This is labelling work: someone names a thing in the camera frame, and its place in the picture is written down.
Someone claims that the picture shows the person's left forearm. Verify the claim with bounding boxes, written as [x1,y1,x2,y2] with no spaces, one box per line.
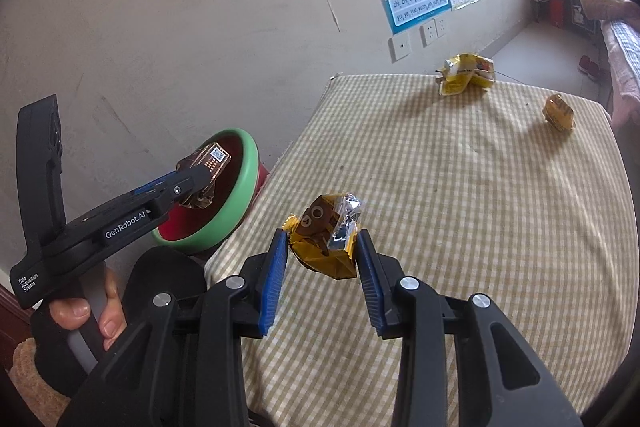
[7,307,101,427]

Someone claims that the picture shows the red bin with green rim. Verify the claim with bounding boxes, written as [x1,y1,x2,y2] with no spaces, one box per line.
[151,128,271,258]

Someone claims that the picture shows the crumpled yellow wrapper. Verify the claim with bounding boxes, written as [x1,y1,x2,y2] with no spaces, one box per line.
[433,52,497,97]

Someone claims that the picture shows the person's left hand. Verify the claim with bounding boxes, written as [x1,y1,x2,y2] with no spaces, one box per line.
[49,268,127,352]

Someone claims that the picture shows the brown wooden door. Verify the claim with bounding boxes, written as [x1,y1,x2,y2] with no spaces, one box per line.
[0,281,32,358]

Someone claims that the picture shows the yellow checked tablecloth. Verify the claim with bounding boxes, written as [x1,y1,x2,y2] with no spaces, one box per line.
[204,74,634,427]

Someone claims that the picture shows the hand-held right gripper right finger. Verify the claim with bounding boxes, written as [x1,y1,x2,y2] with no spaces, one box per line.
[355,229,584,427]

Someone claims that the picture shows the beige pillow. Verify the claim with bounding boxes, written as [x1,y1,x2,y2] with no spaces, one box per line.
[580,0,640,22]

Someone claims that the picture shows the large white wall plate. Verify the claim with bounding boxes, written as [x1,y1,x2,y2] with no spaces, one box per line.
[389,32,414,63]

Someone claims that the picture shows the brown gold snack wrapper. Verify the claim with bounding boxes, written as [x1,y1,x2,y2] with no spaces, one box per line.
[175,142,232,210]

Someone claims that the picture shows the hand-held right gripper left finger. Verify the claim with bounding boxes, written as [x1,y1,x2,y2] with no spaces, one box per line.
[57,228,290,427]

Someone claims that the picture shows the checked bed sheet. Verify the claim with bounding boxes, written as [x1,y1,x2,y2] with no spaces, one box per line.
[599,18,640,130]

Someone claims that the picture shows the brown yellow foil wrapper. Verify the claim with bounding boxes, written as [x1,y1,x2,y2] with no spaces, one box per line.
[283,190,366,281]

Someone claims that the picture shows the amber plastic wrapper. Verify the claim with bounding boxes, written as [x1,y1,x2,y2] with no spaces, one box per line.
[542,92,576,132]

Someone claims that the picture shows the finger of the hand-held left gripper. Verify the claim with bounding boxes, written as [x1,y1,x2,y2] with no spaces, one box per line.
[152,159,231,216]
[132,172,184,199]

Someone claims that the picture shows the red slippers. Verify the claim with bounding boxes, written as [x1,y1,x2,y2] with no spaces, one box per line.
[577,55,601,82]

